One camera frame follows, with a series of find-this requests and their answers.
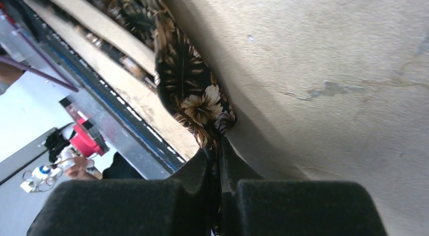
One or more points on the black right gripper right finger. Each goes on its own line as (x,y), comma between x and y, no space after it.
(253,205)

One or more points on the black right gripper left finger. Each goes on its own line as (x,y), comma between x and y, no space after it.
(177,205)

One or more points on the brown floral tie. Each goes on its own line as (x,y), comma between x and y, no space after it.
(186,86)

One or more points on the person hand in background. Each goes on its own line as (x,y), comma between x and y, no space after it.
(79,170)

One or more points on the red emergency stop button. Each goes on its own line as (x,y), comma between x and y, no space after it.
(88,139)

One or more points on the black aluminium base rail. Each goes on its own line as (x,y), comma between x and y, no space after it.
(142,146)

